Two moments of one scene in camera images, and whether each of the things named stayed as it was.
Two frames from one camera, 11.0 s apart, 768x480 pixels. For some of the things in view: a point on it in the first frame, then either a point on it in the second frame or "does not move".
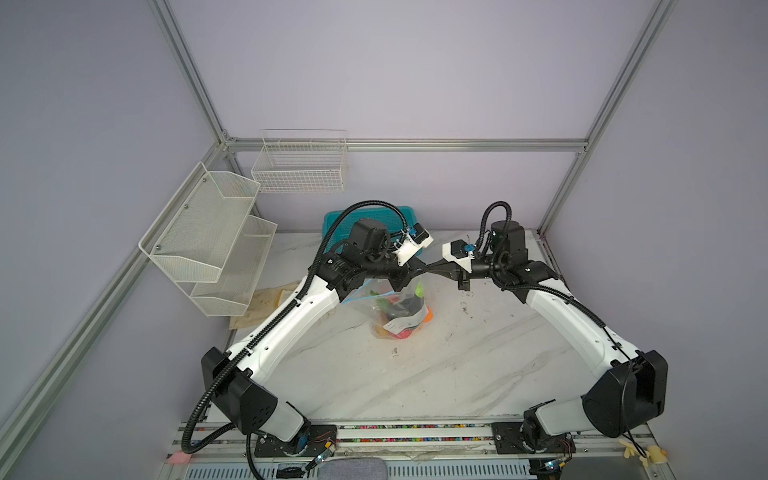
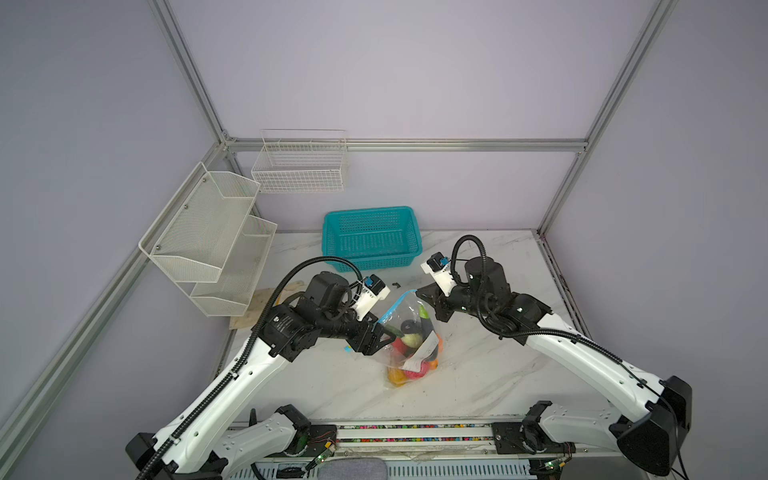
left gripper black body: x=384 y=264 -> x=342 y=325
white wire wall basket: x=301 y=161 does not move
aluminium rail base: x=222 y=451 does not move
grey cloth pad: x=352 y=469 does not move
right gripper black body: x=483 y=260 -> x=459 y=300
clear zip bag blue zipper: x=392 y=313 -> x=415 y=353
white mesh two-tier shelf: x=209 y=242 does not move
